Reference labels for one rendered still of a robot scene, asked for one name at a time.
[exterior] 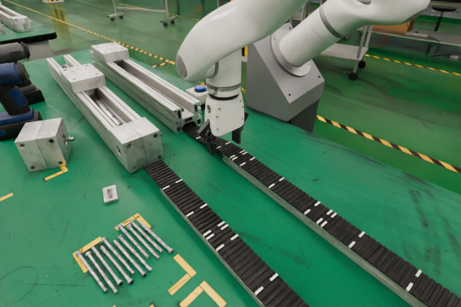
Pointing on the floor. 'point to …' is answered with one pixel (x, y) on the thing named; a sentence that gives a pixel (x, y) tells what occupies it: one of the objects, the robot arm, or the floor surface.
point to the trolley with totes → (341, 51)
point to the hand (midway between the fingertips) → (224, 143)
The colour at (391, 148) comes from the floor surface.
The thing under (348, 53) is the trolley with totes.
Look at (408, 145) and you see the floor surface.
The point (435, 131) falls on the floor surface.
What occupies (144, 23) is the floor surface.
